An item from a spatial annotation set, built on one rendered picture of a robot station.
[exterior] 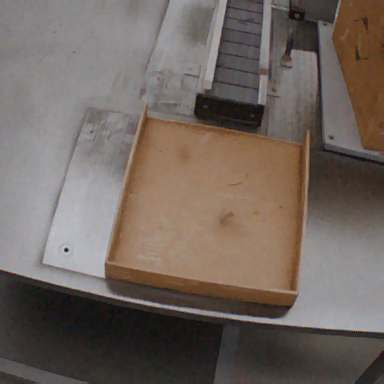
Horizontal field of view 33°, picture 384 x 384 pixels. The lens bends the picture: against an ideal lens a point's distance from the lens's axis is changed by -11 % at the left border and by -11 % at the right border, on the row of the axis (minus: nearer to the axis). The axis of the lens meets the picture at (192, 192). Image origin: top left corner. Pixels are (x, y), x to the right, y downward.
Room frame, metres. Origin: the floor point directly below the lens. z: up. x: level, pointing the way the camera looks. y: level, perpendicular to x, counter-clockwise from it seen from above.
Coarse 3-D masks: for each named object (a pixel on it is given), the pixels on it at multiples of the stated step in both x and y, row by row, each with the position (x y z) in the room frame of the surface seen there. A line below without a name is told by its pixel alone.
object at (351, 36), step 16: (352, 0) 1.01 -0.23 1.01; (368, 0) 0.93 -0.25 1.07; (352, 16) 0.99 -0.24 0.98; (368, 16) 0.91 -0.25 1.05; (336, 32) 1.05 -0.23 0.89; (352, 32) 0.97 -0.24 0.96; (368, 32) 0.90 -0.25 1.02; (336, 48) 1.03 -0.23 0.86; (352, 48) 0.95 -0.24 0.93; (368, 48) 0.88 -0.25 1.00; (352, 64) 0.93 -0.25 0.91; (368, 64) 0.86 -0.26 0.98; (352, 80) 0.91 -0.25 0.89; (368, 80) 0.84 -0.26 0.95; (352, 96) 0.89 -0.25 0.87; (368, 96) 0.82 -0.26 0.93; (368, 112) 0.80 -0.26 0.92; (368, 128) 0.78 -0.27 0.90; (368, 144) 0.78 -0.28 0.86
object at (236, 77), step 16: (240, 0) 1.10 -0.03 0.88; (256, 0) 1.11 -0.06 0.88; (224, 16) 1.03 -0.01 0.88; (240, 16) 1.04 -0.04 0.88; (256, 16) 1.05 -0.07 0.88; (224, 32) 0.97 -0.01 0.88; (240, 32) 0.98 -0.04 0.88; (256, 32) 0.99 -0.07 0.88; (224, 48) 0.92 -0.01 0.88; (240, 48) 0.93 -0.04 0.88; (256, 48) 0.94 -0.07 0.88; (224, 64) 0.88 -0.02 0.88; (240, 64) 0.89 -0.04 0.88; (256, 64) 0.90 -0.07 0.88; (224, 80) 0.84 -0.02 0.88; (240, 80) 0.85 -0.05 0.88; (256, 80) 0.85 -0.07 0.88; (208, 96) 0.80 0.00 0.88; (224, 96) 0.80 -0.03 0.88; (240, 96) 0.81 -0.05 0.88; (256, 96) 0.81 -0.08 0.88
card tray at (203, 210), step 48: (144, 144) 0.72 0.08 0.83; (192, 144) 0.73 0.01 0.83; (240, 144) 0.75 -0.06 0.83; (288, 144) 0.77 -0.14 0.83; (144, 192) 0.63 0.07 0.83; (192, 192) 0.64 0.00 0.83; (240, 192) 0.65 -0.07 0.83; (288, 192) 0.67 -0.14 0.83; (144, 240) 0.55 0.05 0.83; (192, 240) 0.56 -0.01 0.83; (240, 240) 0.57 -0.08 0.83; (288, 240) 0.58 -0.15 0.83; (192, 288) 0.48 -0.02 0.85; (240, 288) 0.47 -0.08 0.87; (288, 288) 0.50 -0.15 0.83
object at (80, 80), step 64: (0, 0) 1.09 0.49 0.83; (64, 0) 1.09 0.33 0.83; (128, 0) 1.11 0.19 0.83; (192, 0) 1.14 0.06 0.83; (0, 64) 0.87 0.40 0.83; (64, 64) 0.88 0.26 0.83; (128, 64) 0.90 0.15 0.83; (0, 128) 0.71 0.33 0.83; (64, 128) 0.73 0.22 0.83; (128, 128) 0.75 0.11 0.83; (256, 128) 0.79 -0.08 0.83; (320, 128) 0.82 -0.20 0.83; (0, 192) 0.58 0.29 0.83; (64, 192) 0.60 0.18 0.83; (320, 192) 0.68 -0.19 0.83; (0, 256) 0.47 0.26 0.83; (64, 256) 0.50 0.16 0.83; (320, 256) 0.57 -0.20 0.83; (256, 320) 0.45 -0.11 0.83; (320, 320) 0.46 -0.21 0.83
